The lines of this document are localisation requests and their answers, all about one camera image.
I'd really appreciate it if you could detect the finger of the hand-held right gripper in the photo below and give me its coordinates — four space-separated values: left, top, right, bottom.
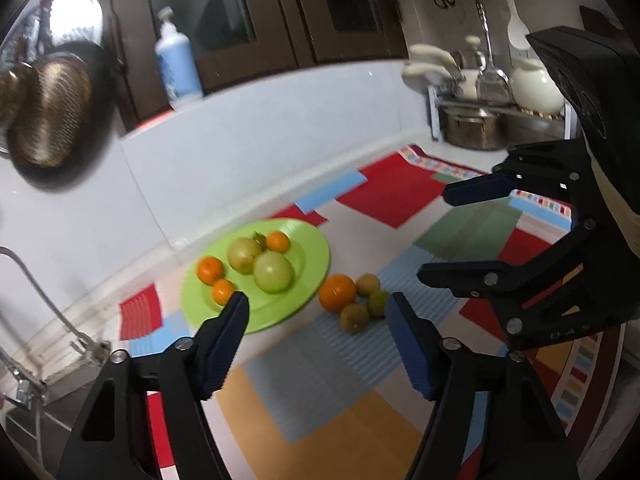
416 220 598 326
444 140 596 226

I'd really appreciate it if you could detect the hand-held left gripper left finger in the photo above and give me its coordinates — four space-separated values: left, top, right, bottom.
56 291 251 480

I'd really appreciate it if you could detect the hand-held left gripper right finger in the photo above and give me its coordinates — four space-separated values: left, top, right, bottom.
385 291 583 480

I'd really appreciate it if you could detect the small green citrus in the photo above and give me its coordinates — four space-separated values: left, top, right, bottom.
367 291 391 318

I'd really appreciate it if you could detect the brown kiwi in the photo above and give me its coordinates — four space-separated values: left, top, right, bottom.
339 303 370 334
355 273 382 298

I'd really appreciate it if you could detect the green plate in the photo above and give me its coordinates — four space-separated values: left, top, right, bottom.
181 218 332 334

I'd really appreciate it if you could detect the large green guava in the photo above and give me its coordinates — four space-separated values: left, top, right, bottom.
252 251 294 295
228 237 262 275

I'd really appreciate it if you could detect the large orange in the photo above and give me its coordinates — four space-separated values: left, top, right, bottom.
319 274 358 312

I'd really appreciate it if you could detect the stainless steel pot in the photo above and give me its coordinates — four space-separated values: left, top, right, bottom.
439 106 508 152

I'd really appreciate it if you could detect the colourful patchwork tablecloth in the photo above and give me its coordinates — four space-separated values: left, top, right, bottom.
119 144 626 480

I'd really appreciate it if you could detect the metal dish rack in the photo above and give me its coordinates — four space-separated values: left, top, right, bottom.
427 82 576 146

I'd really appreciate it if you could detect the white ceramic teapot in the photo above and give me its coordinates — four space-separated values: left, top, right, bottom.
510 57 566 115

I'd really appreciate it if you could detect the white rice paddle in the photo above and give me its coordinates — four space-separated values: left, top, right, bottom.
502 0 530 50

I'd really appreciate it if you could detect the thin gooseneck faucet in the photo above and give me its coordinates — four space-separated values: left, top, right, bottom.
0 246 112 361

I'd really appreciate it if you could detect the stainless steel sink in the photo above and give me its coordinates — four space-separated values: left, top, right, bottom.
0 370 101 480

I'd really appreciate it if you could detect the large chrome faucet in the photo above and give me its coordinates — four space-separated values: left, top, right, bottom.
0 347 48 411

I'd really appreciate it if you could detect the white pump bottle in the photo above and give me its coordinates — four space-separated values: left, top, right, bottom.
154 6 205 111

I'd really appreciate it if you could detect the black frying pan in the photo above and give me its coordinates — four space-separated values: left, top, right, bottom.
0 42 119 191

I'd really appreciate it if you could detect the small brass pot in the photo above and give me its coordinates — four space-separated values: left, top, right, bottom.
0 67 32 128

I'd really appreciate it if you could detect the perforated metal steamer plate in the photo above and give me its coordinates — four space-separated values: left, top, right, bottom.
27 0 104 56

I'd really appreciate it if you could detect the white handled knife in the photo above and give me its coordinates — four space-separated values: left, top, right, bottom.
403 62 463 86
407 44 458 72

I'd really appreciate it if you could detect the dark wooden window frame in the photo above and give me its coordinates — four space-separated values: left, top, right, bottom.
97 0 408 133

